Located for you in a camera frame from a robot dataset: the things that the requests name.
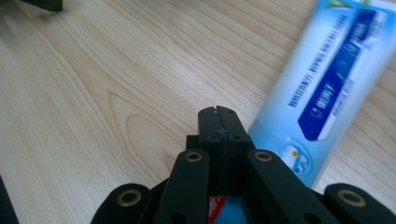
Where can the blue toothpaste tube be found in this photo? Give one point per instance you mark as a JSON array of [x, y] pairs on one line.
[[314, 87]]

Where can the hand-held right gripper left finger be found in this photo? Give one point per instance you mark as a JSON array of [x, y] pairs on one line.
[[210, 130]]

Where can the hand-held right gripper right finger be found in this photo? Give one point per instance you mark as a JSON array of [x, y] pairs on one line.
[[233, 137]]

